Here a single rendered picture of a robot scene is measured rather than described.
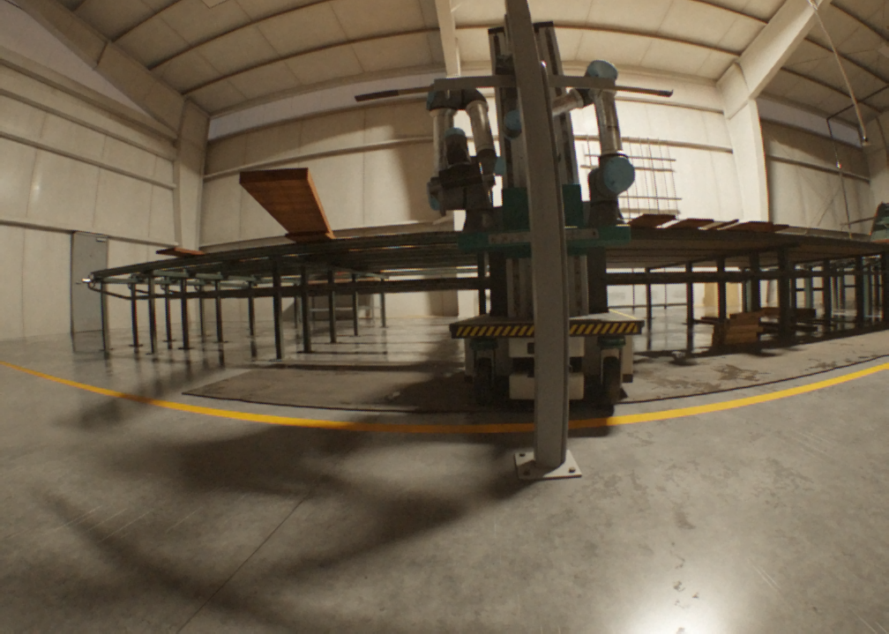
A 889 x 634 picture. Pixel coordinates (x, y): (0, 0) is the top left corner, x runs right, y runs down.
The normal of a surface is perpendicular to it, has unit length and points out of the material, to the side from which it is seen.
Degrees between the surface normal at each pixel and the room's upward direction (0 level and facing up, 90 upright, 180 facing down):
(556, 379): 90
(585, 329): 90
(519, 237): 90
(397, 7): 175
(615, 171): 98
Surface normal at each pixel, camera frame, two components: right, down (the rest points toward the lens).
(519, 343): -0.30, 0.02
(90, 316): 0.99, -0.04
